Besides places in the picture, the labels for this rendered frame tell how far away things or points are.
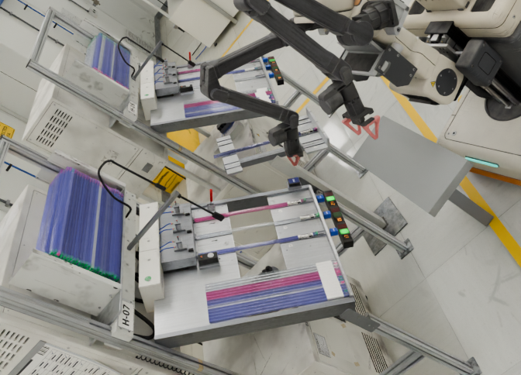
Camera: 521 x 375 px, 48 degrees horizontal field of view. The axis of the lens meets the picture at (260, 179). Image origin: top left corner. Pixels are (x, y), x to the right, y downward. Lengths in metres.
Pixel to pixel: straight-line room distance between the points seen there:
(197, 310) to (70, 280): 0.46
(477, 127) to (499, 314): 0.81
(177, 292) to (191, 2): 4.83
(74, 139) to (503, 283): 2.23
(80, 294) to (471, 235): 1.75
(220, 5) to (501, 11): 4.79
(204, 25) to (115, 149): 3.69
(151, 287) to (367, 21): 1.18
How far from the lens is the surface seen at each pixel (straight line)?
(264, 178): 3.49
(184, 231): 2.39
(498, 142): 2.66
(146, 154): 3.32
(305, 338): 2.40
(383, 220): 3.25
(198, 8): 6.73
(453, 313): 2.78
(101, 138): 3.28
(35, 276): 2.05
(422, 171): 2.35
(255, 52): 2.23
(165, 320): 2.16
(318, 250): 2.31
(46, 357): 2.17
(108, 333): 2.02
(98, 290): 2.07
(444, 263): 2.90
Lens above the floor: 2.14
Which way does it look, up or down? 29 degrees down
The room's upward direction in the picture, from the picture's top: 59 degrees counter-clockwise
